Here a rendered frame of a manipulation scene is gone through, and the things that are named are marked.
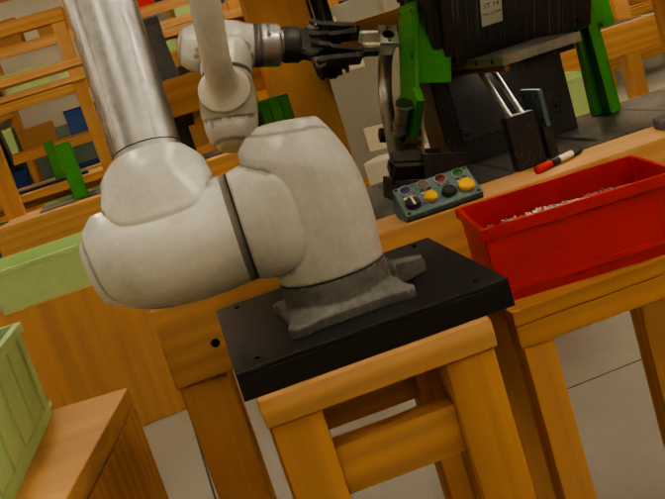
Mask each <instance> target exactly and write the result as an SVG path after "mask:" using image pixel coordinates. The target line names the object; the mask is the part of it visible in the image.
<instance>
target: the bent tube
mask: <svg viewBox="0 0 665 499"><path fill-rule="evenodd" d="M377 30H378V36H379V42H380V46H398V45H399V44H400V42H399V36H398V31H397V26H396V25H378V26H377ZM392 60H393V55H392V54H382V55H379V58H378V97H379V106H380V112H381V118H382V123H383V128H384V134H385V139H386V145H387V150H388V155H389V160H390V162H391V163H392V164H394V163H393V159H392V157H391V152H392V151H401V150H402V146H401V141H400V138H398V137H395V136H393V135H392V134H391V126H392V124H393V120H394V116H395V111H394V105H393V97H392Z"/></svg>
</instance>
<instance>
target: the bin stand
mask: <svg viewBox="0 0 665 499"><path fill-rule="evenodd" d="M515 304H516V305H515V306H512V307H510V308H507V309H504V310H501V311H498V312H496V313H493V314H490V315H487V316H486V317H488V318H489V319H490V320H491V322H492V325H493V329H494V333H495V336H496V340H497V345H496V346H495V347H494V350H495V354H496V357H497V361H498V364H499V367H500V370H501V374H502V377H503V381H504V384H505V388H506V392H507V395H508V399H509V402H510V406H511V409H512V413H513V416H514V420H515V423H516V427H517V430H518V434H519V438H520V441H521V445H522V451H523V454H524V458H525V461H526V465H527V468H528V472H529V475H530V479H531V482H532V486H533V490H534V493H535V497H536V499H597V496H596V493H595V489H594V485H593V481H592V478H591V474H590V470H589V467H588V463H587V460H586V456H585V453H584V449H583V445H582V442H581V438H580V434H579V430H578V427H577V423H576V419H575V415H574V412H573V408H572V404H571V401H570V397H569V393H568V389H567V386H566V382H565V378H564V375H563V371H562V367H561V363H560V360H559V356H558V352H557V348H556V345H555V341H554V338H556V337H559V336H562V335H564V334H567V333H570V332H573V331H575V330H578V329H581V328H584V327H586V326H589V325H592V324H595V323H597V322H600V321H603V320H605V319H607V318H610V317H613V316H616V315H618V314H621V313H624V312H627V311H629V312H630V316H631V320H632V323H633V327H634V331H635V335H636V339H637V343H638V347H639V351H640V355H641V359H642V363H643V367H644V371H645V375H646V379H647V383H648V387H649V391H650V395H651V399H652V403H653V407H654V411H655V415H656V419H657V423H658V427H659V431H660V435H661V439H662V443H663V447H664V450H665V254H663V255H660V256H656V257H653V258H651V259H648V260H644V261H641V262H638V263H635V264H631V265H628V266H625V267H622V268H618V269H615V270H612V271H609V272H605V273H602V274H599V275H596V276H592V277H589V278H586V279H582V280H579V281H576V282H573V283H569V284H566V285H563V286H560V287H556V288H553V289H550V290H547V291H543V292H540V293H537V294H534V295H530V296H527V297H524V298H522V299H518V300H515Z"/></svg>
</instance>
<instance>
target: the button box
mask: <svg viewBox="0 0 665 499"><path fill-rule="evenodd" d="M459 168H460V169H462V170H463V173H462V174H461V175H459V176H455V175H453V174H452V171H453V170H454V169H456V168H454V169H452V170H450V171H447V172H445V173H442V175H444V176H445V180H444V181H441V182H438V181H436V180H435V179H434V178H435V176H433V177H430V178H427V179H423V180H425V181H427V183H428V186H427V187H424V188H421V187H419V186H418V182H419V181H420V180H419V181H418V182H415V183H412V184H409V185H405V186H408V187H410V188H411V191H410V192H409V193H407V194H403V193H401V192H400V188H401V187H400V188H397V189H394V190H393V191H392V196H393V203H394V211H395V214H396V216H397V218H398V219H400V220H402V221H404V222H406V223H410V222H413V221H415V220H418V219H421V218H424V217H427V216H430V215H433V214H435V213H438V212H441V211H444V210H447V209H450V208H453V207H456V206H459V205H462V204H465V203H468V202H471V201H474V200H477V199H479V198H482V197H484V196H483V190H482V189H481V187H480V186H479V185H478V183H477V182H476V180H475V179H474V177H473V176H472V174H471V173H470V171H469V170H468V168H467V167H466V166H462V167H459ZM437 175H438V174H437ZM464 177H469V178H472V179H473V180H474V184H475V185H474V187H473V188H472V189H471V190H467V191H465V190H461V189H460V188H459V186H458V182H459V180H460V179H462V178H464ZM446 184H451V185H453V186H454V187H455V193H454V194H453V195H450V196H446V195H444V194H443V193H442V187H443V186H444V185H446ZM429 190H433V191H435V192H436V193H437V199H436V200H435V201H432V202H429V201H427V200H426V199H425V193H426V192H427V191H429ZM410 196H417V197H419V198H420V200H421V204H420V206H419V207H417V208H409V207H408V206H407V205H406V200H407V198H408V197H410Z"/></svg>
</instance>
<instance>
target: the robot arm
mask: <svg viewBox="0 0 665 499"><path fill-rule="evenodd" d="M63 2H64V6H65V9H66V12H67V16H68V19H69V22H70V26H71V29H72V31H73V33H74V36H75V39H76V42H77V45H78V49H79V52H80V55H81V59H82V62H83V65H84V69H85V72H86V75H87V79H88V82H89V85H90V89H91V92H92V95H93V99H94V102H95V105H96V109H97V112H98V115H99V119H100V122H101V125H102V129H103V132H104V135H105V139H106V142H107V145H108V149H109V152H110V155H111V159H112V162H111V163H110V165H109V167H108V168H107V170H106V172H105V174H104V176H103V178H102V181H101V184H100V191H101V212H100V213H97V214H95V215H92V216H91V217H90V218H89V219H88V221H87V223H86V225H85V226H84V229H83V231H82V234H81V241H80V246H79V252H80V256H81V260H82V263H83V265H84V268H85V270H86V273H87V275H88V277H89V279H90V281H91V283H92V285H93V287H94V289H95V291H96V292H97V294H98V295H99V297H100V298H101V299H102V300H103V301H104V302H105V303H108V304H112V305H116V306H121V307H129V308H134V309H164V308H172V307H177V306H181V305H185V304H189V303H193V302H197V301H200V300H203V299H207V298H210V297H213V296H216V295H219V294H222V293H224V292H227V291H230V290H232V289H235V288H237V287H239V286H241V285H244V284H246V283H248V282H250V281H253V280H256V279H258V278H274V277H278V280H279V283H280V286H281V290H282V295H283V300H281V301H279V302H277V303H275V304H274V305H273V309H274V312H275V315H277V316H281V317H283V319H284V320H285V322H286V323H287V325H288V326H289V328H288V331H289V334H290V337H291V339H292V340H297V339H301V338H304V337H307V336H309V335H311V334H313V333H315V332H317V331H320V330H322V329H325V328H328V327H331V326H334V325H336V324H339V323H342V322H345V321H348V320H350V319H353V318H356V317H359V316H362V315H364V314H367V313H370V312H373V311H376V310H379V309H381V308H384V307H387V306H390V305H393V304H397V303H401V302H405V301H408V300H411V299H413V298H415V297H416V296H417V291H416V288H415V286H414V285H413V284H410V283H406V281H408V280H410V279H412V278H414V277H416V276H418V275H419V274H421V273H423V272H425V271H426V270H427V265H426V262H425V260H424V259H423V258H422V255H420V254H417V255H412V256H406V257H401V258H396V259H389V258H388V257H387V258H386V257H385V255H384V253H383V250H382V246H381V242H380V238H379V232H378V227H377V223H376V219H375V215H374V211H373V208H372V204H371V201H370V198H369V195H368V192H367V189H366V186H365V183H364V181H363V178H362V176H361V173H360V171H359V169H358V167H357V165H356V163H355V162H354V160H353V158H352V156H351V155H350V153H349V152H348V150H347V149H346V147H345V146H344V145H343V143H342V142H341V141H340V139H339V138H338V137H337V136H336V135H335V134H334V132H333V131H332V130H331V129H330V128H329V127H328V126H327V125H326V124H325V123H324V122H323V121H322V120H320V119H319V118H318V117H316V116H307V117H300V118H294V119H289V120H284V121H279V122H274V123H270V124H266V125H262V126H260V127H258V110H257V98H256V91H255V86H254V84H253V81H252V73H251V72H252V68H253V67H257V68H260V67H278V66H280V64H281V60H282V61H283V62H284V63H298V62H300V61H301V60H303V59H304V60H308V61H312V62H313V63H314V64H315V65H316V70H322V69H325V68H327V67H336V66H346V65H356V64H360V63H361V61H362V58H363V57H364V56H378V55H382V54H394V52H395V47H396V46H380V42H379V36H378V31H374V30H360V26H356V27H355V23H352V22H333V21H319V20H316V19H310V20H309V25H308V27H307V28H304V29H301V30H300V28H299V27H298V26H284V27H283V28H281V30H280V26H279V24H278V23H254V24H253V23H244V22H241V21H235V20H224V15H223V9H222V3H221V0H188V3H189V7H190V12H191V16H192V21H193V24H191V25H188V26H185V27H183V28H182V30H181V31H180V33H179V35H178V39H177V52H178V59H179V63H180V64H181V65H182V66H184V67H185V68H187V69H189V70H191V71H194V72H201V77H202V79H201V80H200V82H199V85H198V95H199V104H200V113H201V118H202V120H203V123H204V128H205V132H206V135H207V137H208V139H209V141H210V143H211V144H212V145H213V147H214V148H215V149H217V150H219V151H221V152H226V153H235V152H237V157H238V161H239V166H237V167H235V168H234V169H232V170H230V171H229V172H227V173H225V174H222V175H218V176H215V177H214V174H213V172H212V171H211V169H210V167H209V166H208V164H207V162H206V160H205V159H204V157H203V156H202V155H201V154H199V153H198V152H197V151H195V150H193V149H191V148H189V147H187V146H186V145H184V144H182V143H181V140H180V137H179V134H178V131H177V128H176V124H175V121H174V118H173V115H172V112H171V108H170V105H169V102H168V99H167V96H166V93H165V89H164V86H163V83H162V80H161V77H160V74H159V70H158V67H157V64H156V61H155V58H154V55H153V51H152V48H151V45H150V42H149V39H148V35H147V32H146V29H145V26H144V23H143V17H142V14H141V11H140V8H139V5H138V2H137V0H63ZM357 40H358V42H359V43H360V44H362V46H352V45H339V44H337V43H343V42H351V41H357Z"/></svg>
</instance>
